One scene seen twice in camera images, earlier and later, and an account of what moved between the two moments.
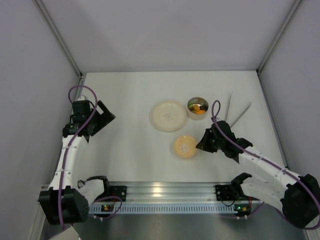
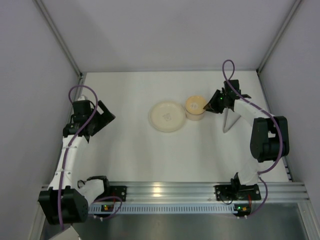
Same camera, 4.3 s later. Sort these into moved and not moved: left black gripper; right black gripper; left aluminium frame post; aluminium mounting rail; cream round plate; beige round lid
Moved: beige round lid; right black gripper
Not moved: aluminium mounting rail; left black gripper; cream round plate; left aluminium frame post
